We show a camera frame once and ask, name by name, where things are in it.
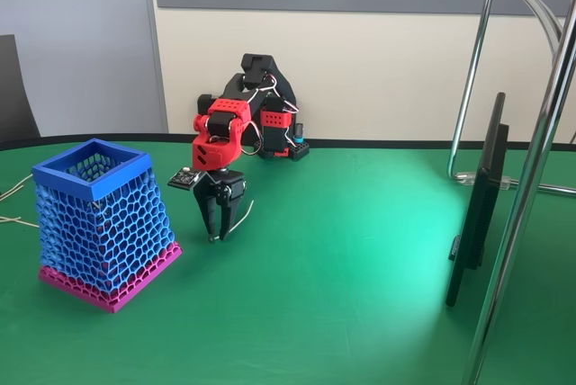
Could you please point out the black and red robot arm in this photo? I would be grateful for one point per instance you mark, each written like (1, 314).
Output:
(225, 115)

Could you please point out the blue and pink mesh basket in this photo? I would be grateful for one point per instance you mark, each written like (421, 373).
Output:
(103, 241)

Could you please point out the black plastic tool case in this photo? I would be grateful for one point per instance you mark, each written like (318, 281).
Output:
(204, 104)

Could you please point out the green table cloth black edged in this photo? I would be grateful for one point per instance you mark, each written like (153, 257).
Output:
(315, 295)

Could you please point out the dark chair backrest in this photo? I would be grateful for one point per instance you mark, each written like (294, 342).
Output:
(13, 101)

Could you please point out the clear plastic stand foot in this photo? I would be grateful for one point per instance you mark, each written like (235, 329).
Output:
(465, 178)

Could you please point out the black flat light panel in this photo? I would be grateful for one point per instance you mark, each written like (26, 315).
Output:
(477, 223)

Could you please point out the chrome tube stand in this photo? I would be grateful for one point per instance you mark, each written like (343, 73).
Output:
(518, 223)

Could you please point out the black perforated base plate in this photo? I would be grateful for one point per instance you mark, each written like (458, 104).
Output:
(300, 151)

